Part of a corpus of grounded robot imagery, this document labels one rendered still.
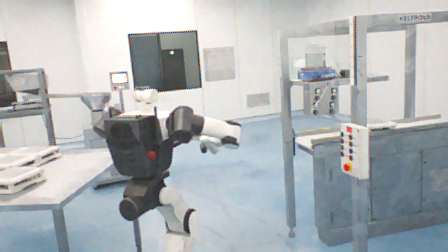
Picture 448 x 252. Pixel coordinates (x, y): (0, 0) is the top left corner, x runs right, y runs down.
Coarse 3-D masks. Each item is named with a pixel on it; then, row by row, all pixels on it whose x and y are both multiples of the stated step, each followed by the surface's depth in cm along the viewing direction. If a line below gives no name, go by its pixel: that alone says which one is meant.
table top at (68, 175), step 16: (48, 160) 270; (64, 160) 267; (80, 160) 263; (96, 160) 260; (112, 160) 257; (48, 176) 231; (64, 176) 228; (80, 176) 226; (96, 176) 226; (16, 192) 206; (32, 192) 204; (48, 192) 202; (64, 192) 200; (80, 192) 206; (0, 208) 189; (16, 208) 188; (32, 208) 187; (48, 208) 186
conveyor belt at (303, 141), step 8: (424, 120) 318; (432, 120) 317; (440, 120) 315; (432, 128) 291; (312, 136) 292; (320, 136) 290; (328, 136) 290; (376, 136) 281; (304, 144) 279; (312, 144) 270
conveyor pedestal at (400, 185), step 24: (432, 144) 297; (336, 168) 282; (384, 168) 291; (408, 168) 296; (432, 168) 302; (336, 192) 285; (384, 192) 295; (408, 192) 300; (432, 192) 305; (336, 216) 288; (384, 216) 298; (408, 216) 303; (432, 216) 310; (336, 240) 293
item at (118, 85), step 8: (112, 72) 485; (120, 72) 488; (112, 80) 486; (120, 80) 489; (128, 80) 493; (112, 88) 487; (120, 88) 491; (128, 88) 495; (120, 96) 496; (120, 104) 501
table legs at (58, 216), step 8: (128, 176) 291; (56, 216) 189; (56, 224) 189; (64, 224) 192; (136, 224) 298; (56, 232) 190; (64, 232) 192; (136, 232) 299; (56, 240) 191; (64, 240) 191; (136, 240) 300; (64, 248) 192
